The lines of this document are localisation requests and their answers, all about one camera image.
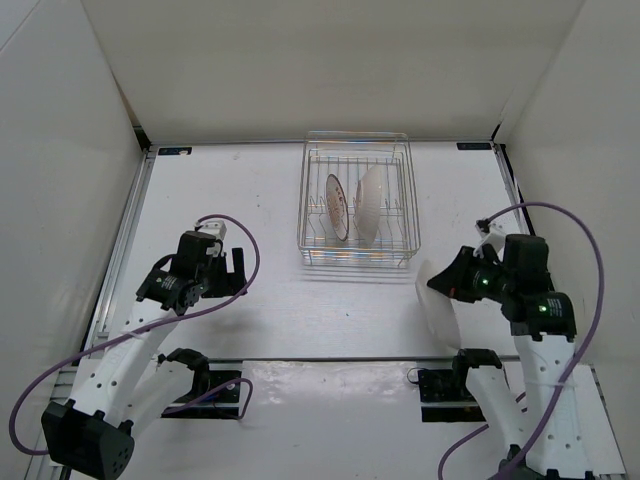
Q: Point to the wire dish rack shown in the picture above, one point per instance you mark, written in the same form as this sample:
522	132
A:
349	155

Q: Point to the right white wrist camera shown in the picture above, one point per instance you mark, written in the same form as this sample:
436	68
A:
490	232

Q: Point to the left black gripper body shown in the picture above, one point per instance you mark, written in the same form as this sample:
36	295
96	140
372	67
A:
214	275

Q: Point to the left blue corner label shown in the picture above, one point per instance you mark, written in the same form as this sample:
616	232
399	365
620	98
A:
175	151

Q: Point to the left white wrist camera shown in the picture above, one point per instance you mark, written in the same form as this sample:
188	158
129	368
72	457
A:
213	227

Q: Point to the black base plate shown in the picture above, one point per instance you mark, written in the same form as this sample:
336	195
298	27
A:
442	401
223	405

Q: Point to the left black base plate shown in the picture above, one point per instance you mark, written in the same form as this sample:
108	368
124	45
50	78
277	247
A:
223	405

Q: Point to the floral patterned plate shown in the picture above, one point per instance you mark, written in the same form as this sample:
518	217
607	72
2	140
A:
368	205
437	309

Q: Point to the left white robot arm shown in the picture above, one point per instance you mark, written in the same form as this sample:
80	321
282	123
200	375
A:
95	430

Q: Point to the blue corner label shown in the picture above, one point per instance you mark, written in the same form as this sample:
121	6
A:
175	151
473	146

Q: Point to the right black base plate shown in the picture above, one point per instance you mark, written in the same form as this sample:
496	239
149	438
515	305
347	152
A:
442	401

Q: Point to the brown patterned small plate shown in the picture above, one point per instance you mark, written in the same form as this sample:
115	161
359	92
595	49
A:
337	207

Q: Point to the right blue corner label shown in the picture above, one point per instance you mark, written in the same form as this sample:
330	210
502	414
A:
473	146

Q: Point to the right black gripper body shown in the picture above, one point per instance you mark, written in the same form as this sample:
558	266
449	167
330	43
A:
488	281

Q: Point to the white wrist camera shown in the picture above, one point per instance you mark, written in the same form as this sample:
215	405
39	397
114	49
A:
490	232
213	227

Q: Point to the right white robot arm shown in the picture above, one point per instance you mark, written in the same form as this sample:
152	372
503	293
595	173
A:
543	438

